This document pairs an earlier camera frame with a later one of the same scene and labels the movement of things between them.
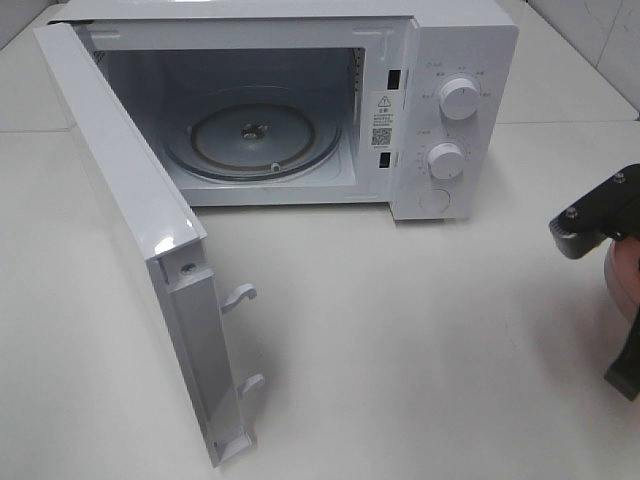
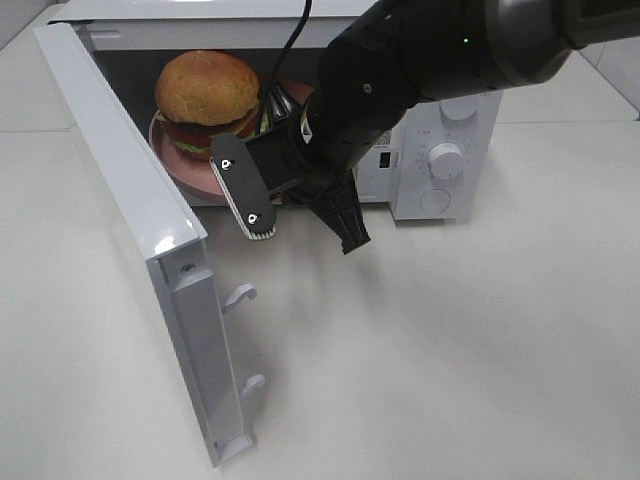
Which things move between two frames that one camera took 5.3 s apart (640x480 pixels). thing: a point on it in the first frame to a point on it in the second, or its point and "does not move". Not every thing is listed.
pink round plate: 621,279 to 193,172
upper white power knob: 459,99 does not move
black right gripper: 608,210 to 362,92
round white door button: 435,200 does not move
